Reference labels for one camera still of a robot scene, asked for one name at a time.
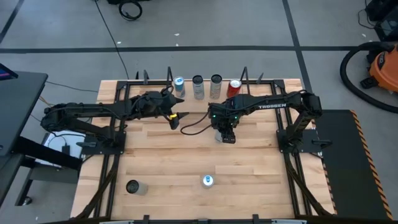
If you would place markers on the black equipment case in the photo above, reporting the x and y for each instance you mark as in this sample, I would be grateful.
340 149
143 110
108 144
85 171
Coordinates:
387 28

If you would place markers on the red Coca-Cola can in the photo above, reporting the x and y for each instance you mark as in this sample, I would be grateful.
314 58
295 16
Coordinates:
232 91

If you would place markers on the blue silver Red Bull can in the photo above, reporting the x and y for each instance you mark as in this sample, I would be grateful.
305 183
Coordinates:
207 181
179 90

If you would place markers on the black mat hazard stripes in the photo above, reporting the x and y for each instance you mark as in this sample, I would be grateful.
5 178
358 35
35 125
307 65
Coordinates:
351 180

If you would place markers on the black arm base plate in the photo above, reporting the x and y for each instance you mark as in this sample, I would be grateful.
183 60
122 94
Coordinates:
306 146
119 149

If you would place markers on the laptop with lit screen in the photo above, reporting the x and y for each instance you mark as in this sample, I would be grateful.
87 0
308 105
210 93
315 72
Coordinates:
4 74

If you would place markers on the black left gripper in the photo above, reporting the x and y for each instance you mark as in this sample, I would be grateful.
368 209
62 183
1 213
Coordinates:
152 104

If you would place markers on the black desk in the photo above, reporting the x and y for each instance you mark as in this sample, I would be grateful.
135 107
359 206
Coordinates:
21 102

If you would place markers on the small black plug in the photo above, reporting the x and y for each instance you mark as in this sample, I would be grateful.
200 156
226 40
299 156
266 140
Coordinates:
66 149

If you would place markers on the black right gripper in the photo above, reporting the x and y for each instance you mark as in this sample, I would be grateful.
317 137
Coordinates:
224 115

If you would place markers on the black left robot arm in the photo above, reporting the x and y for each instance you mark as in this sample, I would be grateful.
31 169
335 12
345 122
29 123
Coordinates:
81 109

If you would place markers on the white Celsius can yellow print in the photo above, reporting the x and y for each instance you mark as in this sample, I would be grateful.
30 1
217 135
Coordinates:
138 187
215 91

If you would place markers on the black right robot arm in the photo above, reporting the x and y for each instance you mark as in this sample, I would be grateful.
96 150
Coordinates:
295 98

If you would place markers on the orange shop vacuum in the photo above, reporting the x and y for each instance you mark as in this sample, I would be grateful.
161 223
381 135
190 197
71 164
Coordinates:
342 73
387 70

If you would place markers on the black aluminium table frame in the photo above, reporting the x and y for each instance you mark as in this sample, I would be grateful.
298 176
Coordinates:
279 83

